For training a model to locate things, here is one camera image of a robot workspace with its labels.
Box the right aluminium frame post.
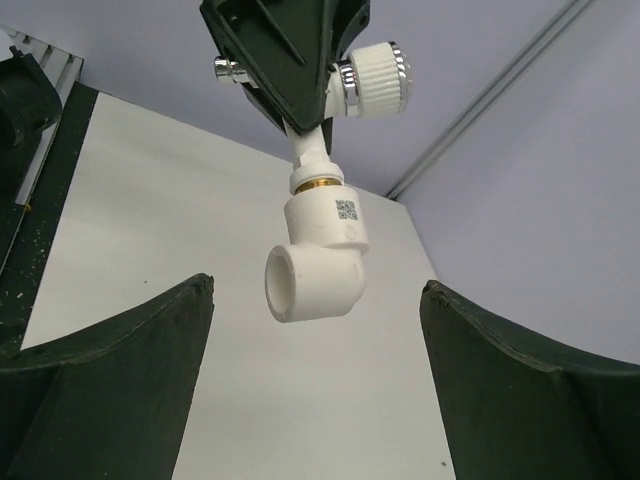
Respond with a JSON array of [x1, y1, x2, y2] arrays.
[[384, 0, 595, 201]]

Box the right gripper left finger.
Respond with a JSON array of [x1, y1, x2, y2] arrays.
[[1, 273, 214, 479]]

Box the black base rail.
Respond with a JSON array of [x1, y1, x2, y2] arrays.
[[1, 82, 98, 357]]

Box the white elbow pipe fitting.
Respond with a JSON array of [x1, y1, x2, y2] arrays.
[[264, 185, 370, 323]]

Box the white water faucet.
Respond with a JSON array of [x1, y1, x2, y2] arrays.
[[214, 41, 413, 195]]

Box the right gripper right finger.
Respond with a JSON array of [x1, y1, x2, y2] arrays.
[[420, 280, 639, 479]]

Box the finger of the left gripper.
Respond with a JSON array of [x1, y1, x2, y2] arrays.
[[239, 84, 337, 154], [200, 0, 370, 133]]

